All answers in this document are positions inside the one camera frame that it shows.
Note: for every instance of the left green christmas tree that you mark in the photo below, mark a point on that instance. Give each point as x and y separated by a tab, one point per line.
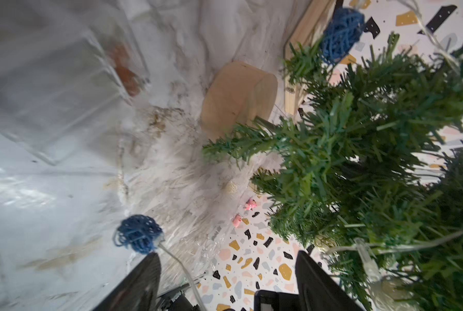
368	162

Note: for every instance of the clear battery box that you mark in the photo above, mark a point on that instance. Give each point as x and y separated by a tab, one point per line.
65	69

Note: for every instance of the wooden chessboard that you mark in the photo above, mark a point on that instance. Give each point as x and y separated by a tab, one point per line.
308	31

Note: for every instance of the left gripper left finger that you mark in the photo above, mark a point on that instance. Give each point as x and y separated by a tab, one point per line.
138	290

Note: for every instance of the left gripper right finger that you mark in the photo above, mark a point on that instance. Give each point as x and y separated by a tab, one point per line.
317	290

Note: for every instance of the pink pig toy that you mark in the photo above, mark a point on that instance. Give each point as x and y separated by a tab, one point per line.
250	204

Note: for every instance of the pink toy lower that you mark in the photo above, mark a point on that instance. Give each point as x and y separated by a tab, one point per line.
237	220

